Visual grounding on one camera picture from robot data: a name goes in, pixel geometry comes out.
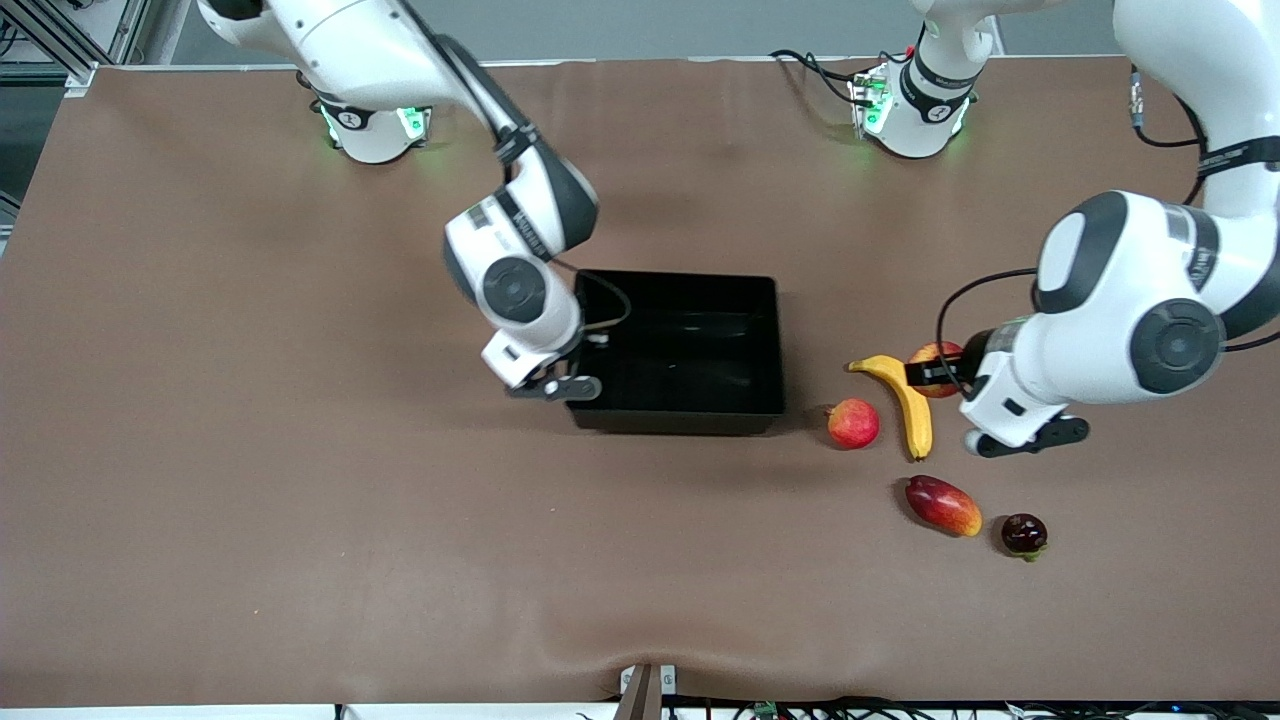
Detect red yellow apple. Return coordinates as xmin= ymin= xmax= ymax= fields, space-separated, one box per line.
xmin=907 ymin=340 xmax=968 ymax=400

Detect yellow banana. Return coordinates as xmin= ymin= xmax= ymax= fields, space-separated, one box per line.
xmin=848 ymin=355 xmax=935 ymax=464

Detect black plastic box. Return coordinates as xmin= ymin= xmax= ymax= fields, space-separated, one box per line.
xmin=564 ymin=268 xmax=787 ymax=437

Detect red mango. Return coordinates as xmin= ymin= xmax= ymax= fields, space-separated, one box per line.
xmin=904 ymin=474 xmax=985 ymax=539

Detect dark purple round fruit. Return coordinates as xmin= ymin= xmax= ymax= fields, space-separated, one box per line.
xmin=1000 ymin=512 xmax=1050 ymax=564

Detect table cover mat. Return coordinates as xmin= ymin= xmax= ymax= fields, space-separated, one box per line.
xmin=0 ymin=55 xmax=1280 ymax=707

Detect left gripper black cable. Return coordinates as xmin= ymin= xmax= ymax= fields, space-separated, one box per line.
xmin=934 ymin=64 xmax=1280 ymax=372

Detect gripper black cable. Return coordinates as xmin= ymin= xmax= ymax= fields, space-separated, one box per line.
xmin=395 ymin=0 xmax=634 ymax=334
xmin=934 ymin=64 xmax=1280 ymax=372

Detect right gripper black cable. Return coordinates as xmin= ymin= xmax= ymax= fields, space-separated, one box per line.
xmin=395 ymin=0 xmax=634 ymax=334

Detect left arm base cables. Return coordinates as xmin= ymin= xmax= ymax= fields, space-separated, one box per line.
xmin=768 ymin=45 xmax=917 ymax=109

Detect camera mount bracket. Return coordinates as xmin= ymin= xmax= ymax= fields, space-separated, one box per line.
xmin=618 ymin=662 xmax=679 ymax=720

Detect aluminium frame post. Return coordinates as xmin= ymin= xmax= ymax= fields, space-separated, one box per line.
xmin=0 ymin=0 xmax=153 ymax=93

